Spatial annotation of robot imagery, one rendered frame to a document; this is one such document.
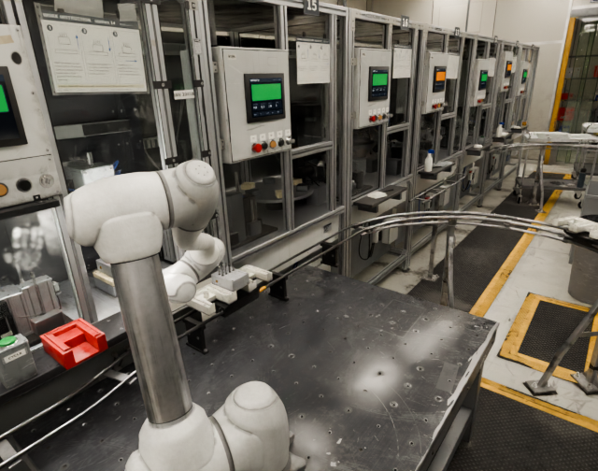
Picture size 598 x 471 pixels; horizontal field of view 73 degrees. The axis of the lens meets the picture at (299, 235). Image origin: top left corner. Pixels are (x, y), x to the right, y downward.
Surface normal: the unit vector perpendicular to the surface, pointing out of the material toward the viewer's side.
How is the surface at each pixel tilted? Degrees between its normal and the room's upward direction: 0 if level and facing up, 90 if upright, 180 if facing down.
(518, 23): 90
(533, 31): 90
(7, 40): 90
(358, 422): 0
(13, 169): 90
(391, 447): 0
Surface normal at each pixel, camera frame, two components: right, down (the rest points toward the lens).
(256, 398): 0.04, -0.97
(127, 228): 0.51, 0.13
